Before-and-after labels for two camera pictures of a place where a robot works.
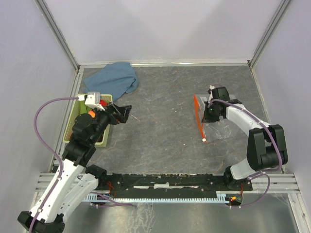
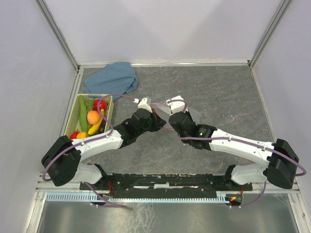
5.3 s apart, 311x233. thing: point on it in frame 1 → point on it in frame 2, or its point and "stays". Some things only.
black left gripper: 116,117 → 158,122
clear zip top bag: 217,130 → 164,113
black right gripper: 212,103 → 187,114
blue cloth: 114,78 stays
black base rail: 136,185 stays
